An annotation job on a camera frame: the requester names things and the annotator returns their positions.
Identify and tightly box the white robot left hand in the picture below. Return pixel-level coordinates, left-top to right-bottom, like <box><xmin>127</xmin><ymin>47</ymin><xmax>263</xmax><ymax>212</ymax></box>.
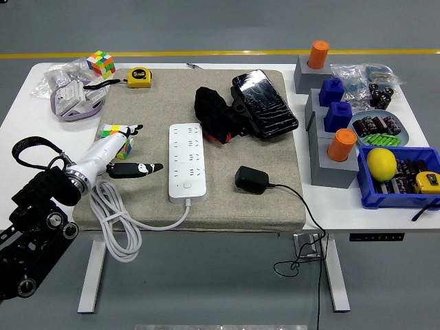
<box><xmin>70</xmin><ymin>123</ymin><xmax>164</xmax><ymax>180</ymax></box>

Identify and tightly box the black clamp holder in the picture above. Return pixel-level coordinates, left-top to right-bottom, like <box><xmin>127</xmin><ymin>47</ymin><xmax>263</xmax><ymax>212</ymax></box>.
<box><xmin>229</xmin><ymin>85</ymin><xmax>257</xmax><ymax>137</ymax></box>

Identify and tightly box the white power strip cable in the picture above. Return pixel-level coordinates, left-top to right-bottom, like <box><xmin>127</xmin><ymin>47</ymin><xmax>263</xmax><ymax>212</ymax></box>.
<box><xmin>89</xmin><ymin>180</ymin><xmax>192</xmax><ymax>264</ymax></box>

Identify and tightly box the small white plastic part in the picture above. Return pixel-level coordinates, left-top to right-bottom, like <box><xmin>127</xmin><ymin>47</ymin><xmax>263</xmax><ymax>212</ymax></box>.
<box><xmin>84</xmin><ymin>87</ymin><xmax>106</xmax><ymax>104</ymax></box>

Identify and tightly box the blue plastic bin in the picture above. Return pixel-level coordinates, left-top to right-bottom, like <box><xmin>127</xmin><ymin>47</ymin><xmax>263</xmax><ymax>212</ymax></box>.
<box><xmin>356</xmin><ymin>144</ymin><xmax>440</xmax><ymax>210</ymax></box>

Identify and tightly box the purple tray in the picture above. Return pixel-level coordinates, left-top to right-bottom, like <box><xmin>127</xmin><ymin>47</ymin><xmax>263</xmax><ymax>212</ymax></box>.
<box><xmin>50</xmin><ymin>80</ymin><xmax>107</xmax><ymax>124</ymax></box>

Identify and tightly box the black power adapter with cord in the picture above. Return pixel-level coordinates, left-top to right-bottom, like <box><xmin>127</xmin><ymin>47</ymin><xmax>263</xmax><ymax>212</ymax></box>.
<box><xmin>234</xmin><ymin>166</ymin><xmax>327</xmax><ymax>278</ymax></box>

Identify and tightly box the thin black hanging cable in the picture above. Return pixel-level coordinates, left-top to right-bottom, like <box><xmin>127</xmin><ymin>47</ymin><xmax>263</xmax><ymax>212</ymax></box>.
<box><xmin>315</xmin><ymin>235</ymin><xmax>326</xmax><ymax>330</ymax></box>

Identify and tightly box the white power strip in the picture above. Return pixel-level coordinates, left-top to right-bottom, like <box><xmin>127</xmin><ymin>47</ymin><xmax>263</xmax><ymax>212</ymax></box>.
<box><xmin>168</xmin><ymin>122</ymin><xmax>208</xmax><ymax>204</ymax></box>

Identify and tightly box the yellow tape measure black strap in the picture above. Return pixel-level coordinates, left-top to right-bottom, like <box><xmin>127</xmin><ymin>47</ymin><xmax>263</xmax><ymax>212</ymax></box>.
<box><xmin>82</xmin><ymin>67</ymin><xmax>153</xmax><ymax>91</ymax></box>

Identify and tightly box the silver metal bracket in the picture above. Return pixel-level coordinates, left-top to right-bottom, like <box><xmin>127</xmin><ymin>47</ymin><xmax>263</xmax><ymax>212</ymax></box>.
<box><xmin>293</xmin><ymin>232</ymin><xmax>326</xmax><ymax>259</ymax></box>

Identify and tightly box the glossy black flat device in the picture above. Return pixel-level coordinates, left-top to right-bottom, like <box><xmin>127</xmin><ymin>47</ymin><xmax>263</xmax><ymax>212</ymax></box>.
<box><xmin>231</xmin><ymin>69</ymin><xmax>299</xmax><ymax>140</ymax></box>

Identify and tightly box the blue block with knob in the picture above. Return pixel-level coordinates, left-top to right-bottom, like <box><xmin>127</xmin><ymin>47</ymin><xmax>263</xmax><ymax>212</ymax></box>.
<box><xmin>318</xmin><ymin>77</ymin><xmax>344</xmax><ymax>107</ymax></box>
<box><xmin>323</xmin><ymin>101</ymin><xmax>353</xmax><ymax>134</ymax></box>

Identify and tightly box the black cloth bundle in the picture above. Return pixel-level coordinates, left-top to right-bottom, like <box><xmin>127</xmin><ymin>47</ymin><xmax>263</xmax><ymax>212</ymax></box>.
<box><xmin>194</xmin><ymin>86</ymin><xmax>248</xmax><ymax>144</ymax></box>

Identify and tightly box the pale blue oval plate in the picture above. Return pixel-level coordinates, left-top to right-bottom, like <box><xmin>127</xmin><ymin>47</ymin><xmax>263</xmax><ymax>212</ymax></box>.
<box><xmin>350</xmin><ymin>110</ymin><xmax>410</xmax><ymax>147</ymax></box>

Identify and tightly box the clear plastic parts bag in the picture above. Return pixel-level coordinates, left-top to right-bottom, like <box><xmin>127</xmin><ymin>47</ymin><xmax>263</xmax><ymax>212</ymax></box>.
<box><xmin>44</xmin><ymin>58</ymin><xmax>91</xmax><ymax>83</ymax></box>
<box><xmin>30</xmin><ymin>74</ymin><xmax>59</xmax><ymax>100</ymax></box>
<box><xmin>364</xmin><ymin>63</ymin><xmax>402</xmax><ymax>87</ymax></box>
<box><xmin>330</xmin><ymin>63</ymin><xmax>372</xmax><ymax>102</ymax></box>

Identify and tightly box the colourful puzzle cube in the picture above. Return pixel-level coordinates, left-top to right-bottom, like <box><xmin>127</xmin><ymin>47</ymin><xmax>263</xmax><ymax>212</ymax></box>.
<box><xmin>85</xmin><ymin>50</ymin><xmax>116</xmax><ymax>78</ymax></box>
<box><xmin>99</xmin><ymin>123</ymin><xmax>134</xmax><ymax>161</ymax></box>

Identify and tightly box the white table leg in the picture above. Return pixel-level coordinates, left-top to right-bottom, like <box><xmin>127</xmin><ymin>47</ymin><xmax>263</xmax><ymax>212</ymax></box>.
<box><xmin>321</xmin><ymin>236</ymin><xmax>351</xmax><ymax>313</ymax></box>
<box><xmin>77</xmin><ymin>236</ymin><xmax>106</xmax><ymax>314</ymax></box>

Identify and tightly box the yellow lemon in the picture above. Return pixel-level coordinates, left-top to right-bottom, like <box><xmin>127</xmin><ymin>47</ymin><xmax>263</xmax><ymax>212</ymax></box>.
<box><xmin>366</xmin><ymin>147</ymin><xmax>398</xmax><ymax>182</ymax></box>

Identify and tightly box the large grey block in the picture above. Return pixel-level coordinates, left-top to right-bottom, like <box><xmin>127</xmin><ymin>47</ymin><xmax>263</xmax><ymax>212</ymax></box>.
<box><xmin>308</xmin><ymin>133</ymin><xmax>360</xmax><ymax>189</ymax></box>

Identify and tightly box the orange cylinder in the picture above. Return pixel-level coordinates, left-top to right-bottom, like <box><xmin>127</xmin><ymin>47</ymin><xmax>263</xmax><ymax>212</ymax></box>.
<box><xmin>327</xmin><ymin>128</ymin><xmax>358</xmax><ymax>162</ymax></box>
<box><xmin>307</xmin><ymin>40</ymin><xmax>330</xmax><ymax>69</ymax></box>

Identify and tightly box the large white plastic part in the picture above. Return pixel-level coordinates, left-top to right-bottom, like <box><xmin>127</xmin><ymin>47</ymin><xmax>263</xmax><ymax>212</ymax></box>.
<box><xmin>54</xmin><ymin>80</ymin><xmax>87</xmax><ymax>116</ymax></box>

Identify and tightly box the grey-brown fabric mat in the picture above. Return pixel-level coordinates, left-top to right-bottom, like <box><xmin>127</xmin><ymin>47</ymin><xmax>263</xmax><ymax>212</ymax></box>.
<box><xmin>71</xmin><ymin>68</ymin><xmax>307</xmax><ymax>234</ymax></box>

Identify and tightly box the black table control panel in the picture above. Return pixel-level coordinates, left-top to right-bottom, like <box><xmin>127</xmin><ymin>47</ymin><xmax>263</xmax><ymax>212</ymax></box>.
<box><xmin>349</xmin><ymin>232</ymin><xmax>406</xmax><ymax>242</ymax></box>

